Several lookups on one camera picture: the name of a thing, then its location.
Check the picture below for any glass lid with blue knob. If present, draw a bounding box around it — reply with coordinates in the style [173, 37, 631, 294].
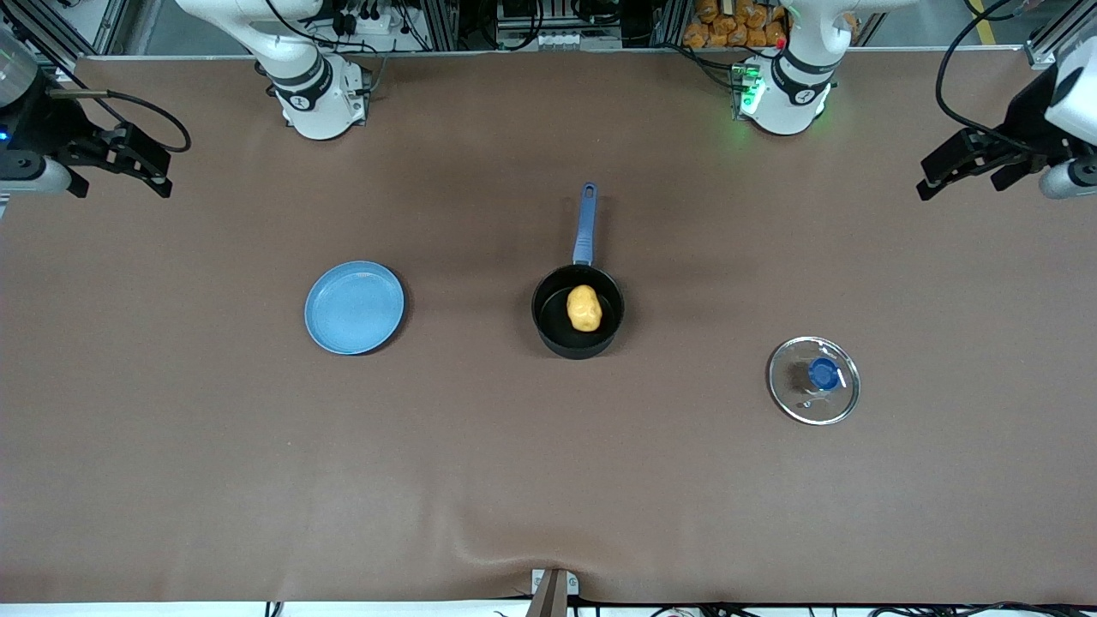
[767, 336, 861, 427]

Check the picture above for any dark pot with blue handle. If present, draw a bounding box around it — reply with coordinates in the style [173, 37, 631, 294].
[531, 181, 626, 361]

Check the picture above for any white power strip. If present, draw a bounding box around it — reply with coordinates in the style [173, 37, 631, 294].
[330, 0, 405, 37]

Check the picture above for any aluminium frame profile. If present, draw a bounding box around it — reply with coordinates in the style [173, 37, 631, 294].
[1024, 0, 1097, 71]
[0, 0, 129, 82]

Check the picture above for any pile of orange toy foods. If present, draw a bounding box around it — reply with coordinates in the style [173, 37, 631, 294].
[682, 0, 788, 51]

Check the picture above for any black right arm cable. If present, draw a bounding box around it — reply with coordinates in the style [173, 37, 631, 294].
[84, 89, 193, 155]

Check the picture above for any yellow potato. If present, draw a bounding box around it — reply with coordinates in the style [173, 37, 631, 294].
[566, 285, 604, 334]

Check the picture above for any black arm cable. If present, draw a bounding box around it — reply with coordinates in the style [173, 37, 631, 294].
[84, 89, 193, 155]
[934, 0, 1042, 153]

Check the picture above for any metal table edge bracket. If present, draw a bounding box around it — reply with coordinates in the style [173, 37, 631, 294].
[530, 567, 580, 617]

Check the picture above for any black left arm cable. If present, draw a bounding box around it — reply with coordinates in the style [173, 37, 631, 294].
[934, 0, 1042, 153]

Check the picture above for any blue round plate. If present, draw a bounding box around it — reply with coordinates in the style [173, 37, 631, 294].
[304, 261, 406, 356]

